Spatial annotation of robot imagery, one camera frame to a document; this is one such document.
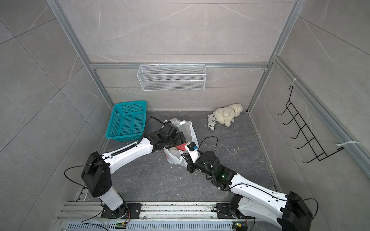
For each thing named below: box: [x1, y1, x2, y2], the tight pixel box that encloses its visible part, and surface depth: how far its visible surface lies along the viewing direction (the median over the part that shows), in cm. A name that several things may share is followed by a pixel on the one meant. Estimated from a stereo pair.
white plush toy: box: [212, 102, 244, 128], surface depth 110 cm
